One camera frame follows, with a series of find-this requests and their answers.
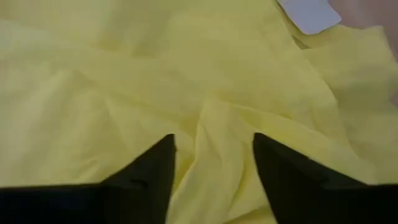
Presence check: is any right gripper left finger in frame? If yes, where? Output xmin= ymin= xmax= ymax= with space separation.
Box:
xmin=0 ymin=133 xmax=177 ymax=224

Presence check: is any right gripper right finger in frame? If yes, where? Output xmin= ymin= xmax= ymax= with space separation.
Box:
xmin=252 ymin=132 xmax=398 ymax=224

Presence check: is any yellow shirt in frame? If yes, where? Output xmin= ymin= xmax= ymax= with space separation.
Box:
xmin=0 ymin=0 xmax=398 ymax=224

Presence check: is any white garment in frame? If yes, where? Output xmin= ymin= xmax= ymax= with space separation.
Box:
xmin=275 ymin=0 xmax=343 ymax=35

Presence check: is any pink garment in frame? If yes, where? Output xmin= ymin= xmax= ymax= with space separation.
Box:
xmin=328 ymin=0 xmax=398 ymax=62

